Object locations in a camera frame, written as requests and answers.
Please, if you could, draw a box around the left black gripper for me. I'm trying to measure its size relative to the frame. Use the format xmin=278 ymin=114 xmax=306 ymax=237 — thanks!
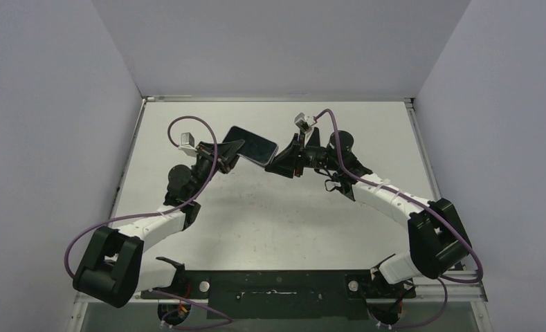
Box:
xmin=190 ymin=140 xmax=248 ymax=201

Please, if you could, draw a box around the black phone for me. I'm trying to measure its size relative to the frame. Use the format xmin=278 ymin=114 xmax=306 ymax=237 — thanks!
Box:
xmin=223 ymin=126 xmax=277 ymax=146

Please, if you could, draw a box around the lavender phone case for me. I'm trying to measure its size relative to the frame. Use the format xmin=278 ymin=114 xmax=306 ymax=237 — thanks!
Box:
xmin=238 ymin=145 xmax=278 ymax=167

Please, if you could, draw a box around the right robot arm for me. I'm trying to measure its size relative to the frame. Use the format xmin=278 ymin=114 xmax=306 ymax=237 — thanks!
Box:
xmin=265 ymin=128 xmax=470 ymax=297

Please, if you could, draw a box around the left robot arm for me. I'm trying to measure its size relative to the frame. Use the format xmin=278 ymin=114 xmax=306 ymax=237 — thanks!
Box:
xmin=72 ymin=140 xmax=245 ymax=308

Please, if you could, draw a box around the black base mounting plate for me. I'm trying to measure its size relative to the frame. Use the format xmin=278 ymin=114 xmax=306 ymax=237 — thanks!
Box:
xmin=141 ymin=270 xmax=417 ymax=320

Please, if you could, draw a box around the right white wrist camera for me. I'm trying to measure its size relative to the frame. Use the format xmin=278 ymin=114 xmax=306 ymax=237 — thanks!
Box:
xmin=293 ymin=113 xmax=317 ymax=133

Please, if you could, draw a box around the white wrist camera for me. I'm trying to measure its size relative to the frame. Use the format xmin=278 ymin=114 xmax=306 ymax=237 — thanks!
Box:
xmin=178 ymin=132 xmax=197 ymax=156
xmin=293 ymin=113 xmax=317 ymax=133

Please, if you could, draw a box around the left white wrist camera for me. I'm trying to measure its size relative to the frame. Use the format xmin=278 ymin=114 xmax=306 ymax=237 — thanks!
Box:
xmin=178 ymin=132 xmax=197 ymax=156

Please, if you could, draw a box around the aluminium frame rail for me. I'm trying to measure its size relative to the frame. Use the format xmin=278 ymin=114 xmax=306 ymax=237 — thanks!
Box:
xmin=68 ymin=270 xmax=493 ymax=331

